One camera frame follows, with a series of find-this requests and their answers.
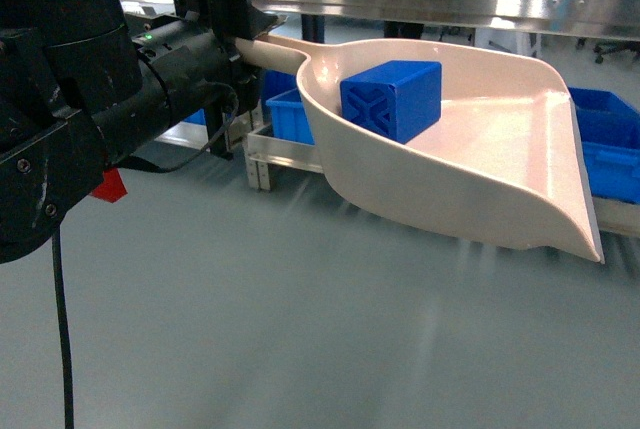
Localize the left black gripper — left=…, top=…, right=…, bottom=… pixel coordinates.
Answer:
left=133, top=0, right=282, bottom=132

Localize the blue plastic block part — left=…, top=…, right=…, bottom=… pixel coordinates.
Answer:
left=340, top=60, right=442, bottom=144

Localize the beige plastic dustpan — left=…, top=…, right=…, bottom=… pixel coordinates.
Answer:
left=236, top=35, right=604, bottom=262

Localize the small blue bin lower shelf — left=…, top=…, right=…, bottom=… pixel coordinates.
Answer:
left=266, top=89, right=315, bottom=145

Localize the steel shelf rack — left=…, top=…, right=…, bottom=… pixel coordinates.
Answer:
left=109, top=0, right=640, bottom=240

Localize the blue crate right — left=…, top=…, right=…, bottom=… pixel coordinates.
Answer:
left=569, top=87, right=639, bottom=204

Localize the black cable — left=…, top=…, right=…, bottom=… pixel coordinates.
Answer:
left=51, top=83, right=239, bottom=429

